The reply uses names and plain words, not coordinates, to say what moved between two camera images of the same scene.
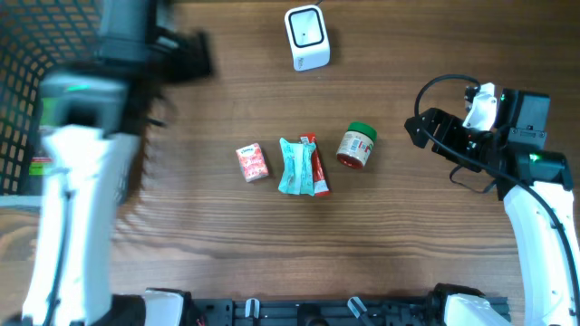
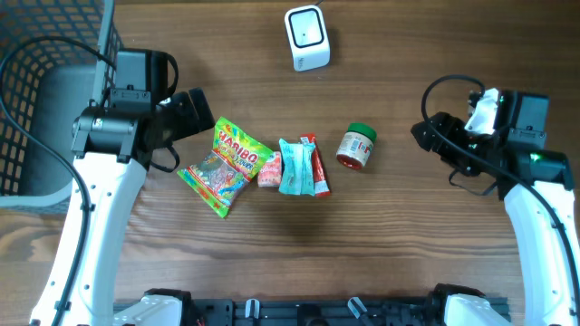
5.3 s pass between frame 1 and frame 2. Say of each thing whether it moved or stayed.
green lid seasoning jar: stayed
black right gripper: stayed
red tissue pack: moved
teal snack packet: stayed
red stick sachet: stayed
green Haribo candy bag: moved
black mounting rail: stayed
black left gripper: moved
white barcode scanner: stayed
